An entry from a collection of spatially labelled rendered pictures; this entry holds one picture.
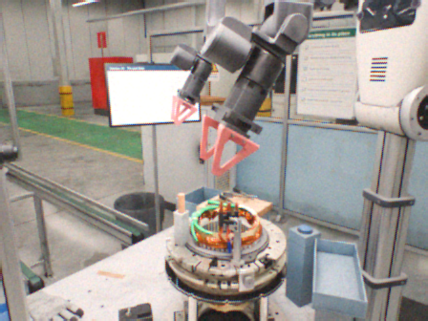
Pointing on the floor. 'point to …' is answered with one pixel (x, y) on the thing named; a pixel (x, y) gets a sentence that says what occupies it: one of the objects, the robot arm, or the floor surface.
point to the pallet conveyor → (124, 234)
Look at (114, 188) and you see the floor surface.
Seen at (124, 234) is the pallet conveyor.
